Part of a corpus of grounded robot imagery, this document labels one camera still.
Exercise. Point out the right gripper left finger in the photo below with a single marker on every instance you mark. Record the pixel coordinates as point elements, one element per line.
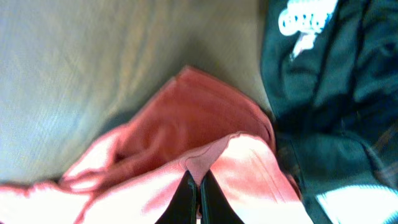
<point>182,208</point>

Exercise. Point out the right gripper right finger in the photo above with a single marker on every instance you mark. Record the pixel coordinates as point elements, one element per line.
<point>215,208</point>

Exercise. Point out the red printed t-shirt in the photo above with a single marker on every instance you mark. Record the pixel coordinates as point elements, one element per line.
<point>195,123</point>

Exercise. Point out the black patterned garment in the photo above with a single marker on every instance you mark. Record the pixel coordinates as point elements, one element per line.
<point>330,73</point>

